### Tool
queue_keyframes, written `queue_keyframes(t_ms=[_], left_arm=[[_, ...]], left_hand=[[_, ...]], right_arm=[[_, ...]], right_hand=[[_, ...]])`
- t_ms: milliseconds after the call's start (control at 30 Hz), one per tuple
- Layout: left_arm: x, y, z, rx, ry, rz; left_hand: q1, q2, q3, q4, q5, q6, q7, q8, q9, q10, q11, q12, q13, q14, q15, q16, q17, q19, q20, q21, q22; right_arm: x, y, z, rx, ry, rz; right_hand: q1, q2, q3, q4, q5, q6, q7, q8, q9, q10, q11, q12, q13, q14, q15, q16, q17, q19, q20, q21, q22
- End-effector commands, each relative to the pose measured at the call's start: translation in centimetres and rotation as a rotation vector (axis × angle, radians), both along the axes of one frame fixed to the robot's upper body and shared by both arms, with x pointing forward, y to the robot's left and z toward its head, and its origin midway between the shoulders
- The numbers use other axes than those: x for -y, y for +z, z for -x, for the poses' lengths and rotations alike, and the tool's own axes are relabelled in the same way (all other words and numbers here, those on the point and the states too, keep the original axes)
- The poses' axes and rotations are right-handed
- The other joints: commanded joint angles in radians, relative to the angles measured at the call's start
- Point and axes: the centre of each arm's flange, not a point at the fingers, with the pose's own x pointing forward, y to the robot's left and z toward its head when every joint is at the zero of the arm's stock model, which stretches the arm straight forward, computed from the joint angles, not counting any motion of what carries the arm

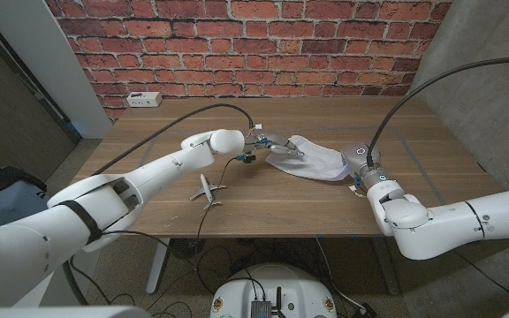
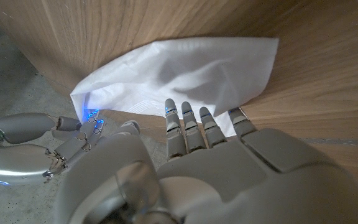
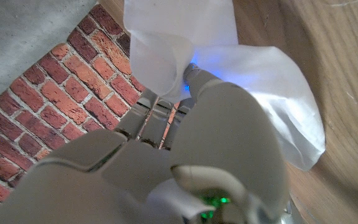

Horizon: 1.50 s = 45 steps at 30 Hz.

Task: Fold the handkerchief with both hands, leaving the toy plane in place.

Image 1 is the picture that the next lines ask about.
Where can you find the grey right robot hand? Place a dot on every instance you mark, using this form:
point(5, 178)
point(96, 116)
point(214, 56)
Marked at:
point(362, 161)

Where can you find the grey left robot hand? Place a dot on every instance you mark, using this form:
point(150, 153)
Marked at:
point(274, 141)

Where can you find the white handkerchief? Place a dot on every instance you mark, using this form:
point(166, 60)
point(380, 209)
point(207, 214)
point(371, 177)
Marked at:
point(316, 163)

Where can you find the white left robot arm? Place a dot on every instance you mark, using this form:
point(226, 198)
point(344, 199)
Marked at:
point(60, 229)

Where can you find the grey toy plane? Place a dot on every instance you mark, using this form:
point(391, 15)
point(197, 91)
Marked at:
point(207, 190)

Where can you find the red brick print backdrop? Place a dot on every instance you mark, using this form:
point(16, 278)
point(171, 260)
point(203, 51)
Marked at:
point(259, 44)

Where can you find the grey table leg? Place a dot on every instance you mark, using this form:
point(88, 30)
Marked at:
point(387, 274)

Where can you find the white power strip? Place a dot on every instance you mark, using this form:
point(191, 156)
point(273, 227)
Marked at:
point(144, 99)

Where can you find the black floor fan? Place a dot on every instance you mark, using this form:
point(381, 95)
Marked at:
point(187, 249)

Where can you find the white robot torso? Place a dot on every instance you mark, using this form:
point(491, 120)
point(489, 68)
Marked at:
point(298, 287)

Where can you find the black antenna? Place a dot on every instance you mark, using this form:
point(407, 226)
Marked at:
point(278, 300)

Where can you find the small grey electronics box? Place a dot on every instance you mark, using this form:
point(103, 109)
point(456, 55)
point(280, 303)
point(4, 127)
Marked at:
point(260, 310)

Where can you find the white table leg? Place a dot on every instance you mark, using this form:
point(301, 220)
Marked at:
point(157, 269)

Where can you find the white pillar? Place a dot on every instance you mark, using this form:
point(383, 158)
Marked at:
point(51, 57)

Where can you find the grey perforated panel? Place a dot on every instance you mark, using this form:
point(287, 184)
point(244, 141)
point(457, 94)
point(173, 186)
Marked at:
point(7, 110)

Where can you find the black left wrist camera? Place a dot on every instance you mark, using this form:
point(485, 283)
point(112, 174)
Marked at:
point(245, 157)

